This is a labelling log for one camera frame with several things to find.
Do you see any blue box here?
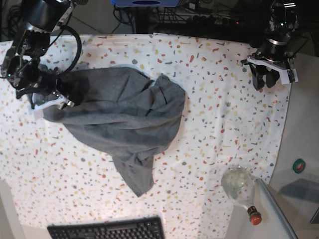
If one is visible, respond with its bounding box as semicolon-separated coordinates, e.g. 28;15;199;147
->
111;0;188;7

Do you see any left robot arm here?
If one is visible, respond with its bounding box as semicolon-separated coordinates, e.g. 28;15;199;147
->
242;0;299;91

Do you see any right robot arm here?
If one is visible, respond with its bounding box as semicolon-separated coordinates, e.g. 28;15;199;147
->
0;0;82;110

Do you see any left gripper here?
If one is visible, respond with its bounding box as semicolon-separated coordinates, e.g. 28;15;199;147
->
246;50;297;91

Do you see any black computer keyboard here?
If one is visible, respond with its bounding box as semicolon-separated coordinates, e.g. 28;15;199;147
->
47;217;165;239

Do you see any grey t-shirt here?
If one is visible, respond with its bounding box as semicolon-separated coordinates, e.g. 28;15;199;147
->
43;67;185;196

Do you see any green tape roll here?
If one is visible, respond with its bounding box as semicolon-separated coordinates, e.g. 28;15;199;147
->
292;159;306;174

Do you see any clear bottle with red cap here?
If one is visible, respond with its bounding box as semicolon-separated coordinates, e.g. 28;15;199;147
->
221;165;262;226

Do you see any terrazzo pattern tablecloth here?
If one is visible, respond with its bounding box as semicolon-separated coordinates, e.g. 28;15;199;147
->
0;34;291;239

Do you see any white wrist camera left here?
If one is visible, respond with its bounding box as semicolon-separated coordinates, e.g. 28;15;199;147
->
279;68;299;85

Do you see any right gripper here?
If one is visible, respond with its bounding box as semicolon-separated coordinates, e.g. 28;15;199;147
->
15;62;75;107

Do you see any grey laptop corner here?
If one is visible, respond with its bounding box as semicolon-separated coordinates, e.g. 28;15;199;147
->
310;208;319;224

